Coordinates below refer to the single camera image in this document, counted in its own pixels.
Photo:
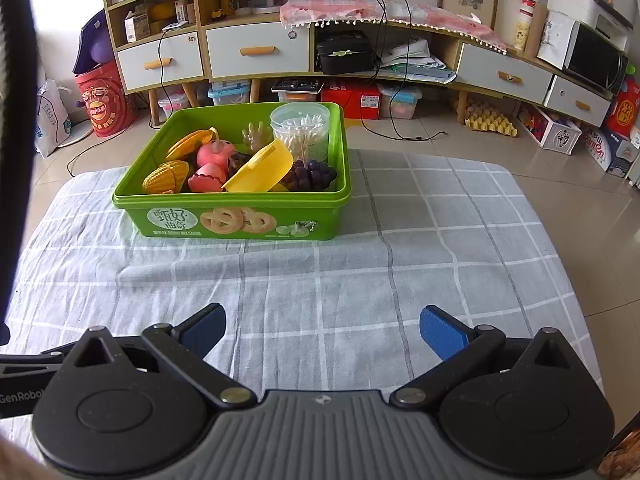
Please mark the yellow toy corn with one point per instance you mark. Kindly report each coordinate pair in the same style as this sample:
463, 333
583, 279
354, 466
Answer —
162, 177

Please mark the beige rubber hand toy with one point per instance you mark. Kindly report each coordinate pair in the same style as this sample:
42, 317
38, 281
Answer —
256, 140

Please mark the purple plush toy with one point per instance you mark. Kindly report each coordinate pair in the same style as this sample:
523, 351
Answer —
95, 45

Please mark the white shopping bag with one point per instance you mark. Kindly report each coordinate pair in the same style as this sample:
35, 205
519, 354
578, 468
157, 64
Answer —
52, 120

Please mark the blue-lidded clear storage box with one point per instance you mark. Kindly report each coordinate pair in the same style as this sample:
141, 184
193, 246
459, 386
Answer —
229, 95

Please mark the red cardboard box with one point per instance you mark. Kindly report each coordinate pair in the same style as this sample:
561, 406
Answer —
350, 102

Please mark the brown translucent hair clip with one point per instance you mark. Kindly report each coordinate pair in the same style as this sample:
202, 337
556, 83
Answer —
239, 160

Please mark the yellow round object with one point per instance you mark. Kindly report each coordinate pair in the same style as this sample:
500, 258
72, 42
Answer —
162, 12

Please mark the red printed bucket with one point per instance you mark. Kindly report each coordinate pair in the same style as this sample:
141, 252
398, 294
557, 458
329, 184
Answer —
105, 105

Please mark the stack of folded cloths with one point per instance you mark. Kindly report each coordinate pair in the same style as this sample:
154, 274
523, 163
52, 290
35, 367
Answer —
415, 62

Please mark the clear storage box pink contents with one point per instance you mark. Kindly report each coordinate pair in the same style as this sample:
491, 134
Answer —
174, 107

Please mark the clear storage box colourful contents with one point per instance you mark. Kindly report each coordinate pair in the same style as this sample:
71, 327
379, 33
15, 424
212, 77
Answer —
400, 102

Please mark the purple toy grapes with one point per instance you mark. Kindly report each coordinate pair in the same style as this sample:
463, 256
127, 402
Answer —
312, 175

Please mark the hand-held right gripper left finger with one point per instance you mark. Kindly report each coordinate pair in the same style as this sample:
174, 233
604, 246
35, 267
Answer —
205, 332

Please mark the pink tasselled cloth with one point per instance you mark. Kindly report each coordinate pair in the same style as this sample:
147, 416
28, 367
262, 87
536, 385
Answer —
350, 10

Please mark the small cardboard carton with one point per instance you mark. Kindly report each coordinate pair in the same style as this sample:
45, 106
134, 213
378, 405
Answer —
136, 27

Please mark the red and white carton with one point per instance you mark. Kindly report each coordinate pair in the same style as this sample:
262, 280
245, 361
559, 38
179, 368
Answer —
607, 152

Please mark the wooden cabinet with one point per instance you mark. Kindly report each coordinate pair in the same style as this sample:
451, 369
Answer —
200, 20

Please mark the clear storage box dark contents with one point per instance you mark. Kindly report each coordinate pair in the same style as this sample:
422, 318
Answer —
297, 91

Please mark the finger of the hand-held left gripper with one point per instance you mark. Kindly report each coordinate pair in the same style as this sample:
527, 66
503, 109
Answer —
30, 362

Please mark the red and yellow carton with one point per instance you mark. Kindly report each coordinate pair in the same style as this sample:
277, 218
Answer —
624, 110

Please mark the clear cotton swab jar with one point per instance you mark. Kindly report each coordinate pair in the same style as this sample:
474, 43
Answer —
302, 135

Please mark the pink rubber pig toy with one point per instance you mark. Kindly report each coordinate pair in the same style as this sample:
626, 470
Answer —
210, 155

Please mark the grey checked cloth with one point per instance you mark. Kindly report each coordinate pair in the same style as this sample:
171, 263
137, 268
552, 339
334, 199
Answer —
350, 285

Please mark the green plastic box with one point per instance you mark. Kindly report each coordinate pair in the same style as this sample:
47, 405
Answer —
260, 222

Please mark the white printed toy box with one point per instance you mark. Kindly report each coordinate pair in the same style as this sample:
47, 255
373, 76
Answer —
555, 132

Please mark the black case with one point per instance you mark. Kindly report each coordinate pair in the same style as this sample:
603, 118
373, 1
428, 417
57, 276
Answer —
345, 52

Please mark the microwave oven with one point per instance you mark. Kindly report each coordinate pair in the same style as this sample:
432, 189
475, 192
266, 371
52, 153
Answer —
592, 57

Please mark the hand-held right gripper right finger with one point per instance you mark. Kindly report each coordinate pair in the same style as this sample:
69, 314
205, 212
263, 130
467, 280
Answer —
442, 332

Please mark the tall printed tumbler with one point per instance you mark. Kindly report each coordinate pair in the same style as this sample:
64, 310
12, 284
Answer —
525, 25

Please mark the yellow egg tray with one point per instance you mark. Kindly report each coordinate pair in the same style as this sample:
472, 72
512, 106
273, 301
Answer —
490, 120

